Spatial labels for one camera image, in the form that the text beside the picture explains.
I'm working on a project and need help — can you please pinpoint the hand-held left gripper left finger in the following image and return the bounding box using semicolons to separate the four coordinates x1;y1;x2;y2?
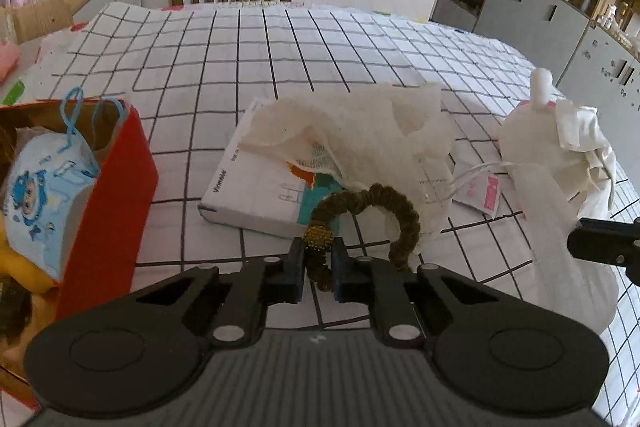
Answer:
127;237;307;350

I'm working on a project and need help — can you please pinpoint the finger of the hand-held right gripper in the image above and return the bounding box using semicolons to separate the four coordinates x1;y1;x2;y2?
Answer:
567;217;640;283

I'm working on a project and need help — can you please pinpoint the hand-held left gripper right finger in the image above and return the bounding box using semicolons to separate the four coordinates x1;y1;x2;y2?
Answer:
331;237;506;350

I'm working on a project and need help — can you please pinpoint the white gauze cloth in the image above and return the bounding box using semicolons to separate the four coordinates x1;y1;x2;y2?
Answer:
510;162;621;343

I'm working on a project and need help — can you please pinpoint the brown scrunchie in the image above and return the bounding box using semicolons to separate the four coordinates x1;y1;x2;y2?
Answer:
305;184;421;293

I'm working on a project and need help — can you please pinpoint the white bottle with cap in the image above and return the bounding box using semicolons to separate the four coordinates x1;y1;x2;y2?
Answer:
497;67;566;178

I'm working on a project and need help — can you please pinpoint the white mesh bag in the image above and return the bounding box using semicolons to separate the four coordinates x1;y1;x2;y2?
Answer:
240;82;456;238

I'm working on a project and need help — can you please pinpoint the red tin box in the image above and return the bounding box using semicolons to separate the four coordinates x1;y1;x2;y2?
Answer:
0;99;158;408

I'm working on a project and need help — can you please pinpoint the blue cartoon face mask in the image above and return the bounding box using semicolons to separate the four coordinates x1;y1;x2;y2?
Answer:
2;87;102;283

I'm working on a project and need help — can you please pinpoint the white small box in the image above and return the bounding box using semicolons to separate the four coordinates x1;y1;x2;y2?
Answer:
199;99;351;240

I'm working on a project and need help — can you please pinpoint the black checked white tablecloth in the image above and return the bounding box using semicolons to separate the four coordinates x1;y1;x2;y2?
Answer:
37;2;640;427

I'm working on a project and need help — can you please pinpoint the pink printed cloth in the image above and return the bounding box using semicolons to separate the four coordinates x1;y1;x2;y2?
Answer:
0;42;21;82

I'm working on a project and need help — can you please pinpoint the cardboard box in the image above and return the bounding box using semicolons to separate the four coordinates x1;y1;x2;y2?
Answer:
0;0;73;45

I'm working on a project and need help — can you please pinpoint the grey door wall cabinet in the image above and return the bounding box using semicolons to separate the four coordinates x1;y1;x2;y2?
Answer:
430;0;640;108

